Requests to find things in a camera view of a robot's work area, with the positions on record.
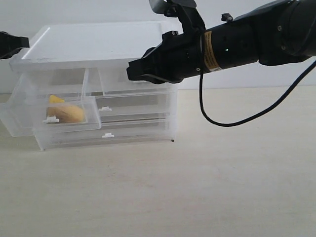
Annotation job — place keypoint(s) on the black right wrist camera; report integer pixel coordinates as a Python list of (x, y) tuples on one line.
[(184, 10)]

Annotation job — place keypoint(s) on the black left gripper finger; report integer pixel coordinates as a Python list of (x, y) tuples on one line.
[(10, 54), (9, 43)]

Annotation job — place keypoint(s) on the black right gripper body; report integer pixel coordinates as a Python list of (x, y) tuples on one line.
[(225, 46)]

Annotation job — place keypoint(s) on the white translucent plastic drawer cabinet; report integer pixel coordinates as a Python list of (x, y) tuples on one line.
[(94, 46)]

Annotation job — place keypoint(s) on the yellow cheese wedge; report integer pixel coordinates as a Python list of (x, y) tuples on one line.
[(67, 114)]

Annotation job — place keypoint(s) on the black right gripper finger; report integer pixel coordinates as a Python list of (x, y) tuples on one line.
[(152, 77), (154, 59)]

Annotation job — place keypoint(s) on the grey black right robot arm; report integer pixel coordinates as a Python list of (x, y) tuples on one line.
[(278, 33)]

